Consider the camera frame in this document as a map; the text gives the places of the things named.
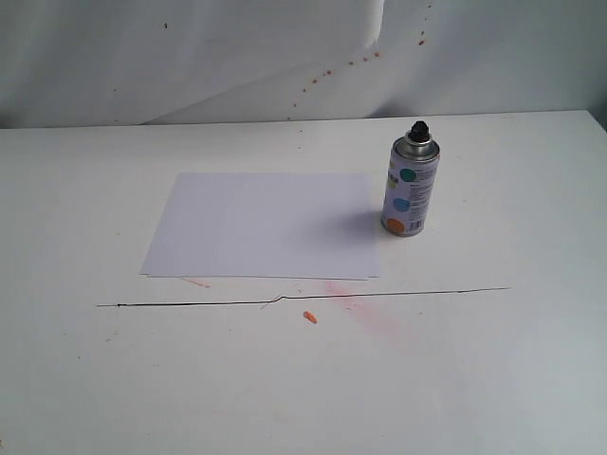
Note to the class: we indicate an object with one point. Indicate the white dotted spray paint can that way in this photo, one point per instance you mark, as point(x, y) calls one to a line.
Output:
point(412, 168)

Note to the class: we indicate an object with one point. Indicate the white paper sheet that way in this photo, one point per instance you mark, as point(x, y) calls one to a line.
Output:
point(266, 225)

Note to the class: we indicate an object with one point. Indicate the white backdrop sheet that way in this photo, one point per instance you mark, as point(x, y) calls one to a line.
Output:
point(94, 63)

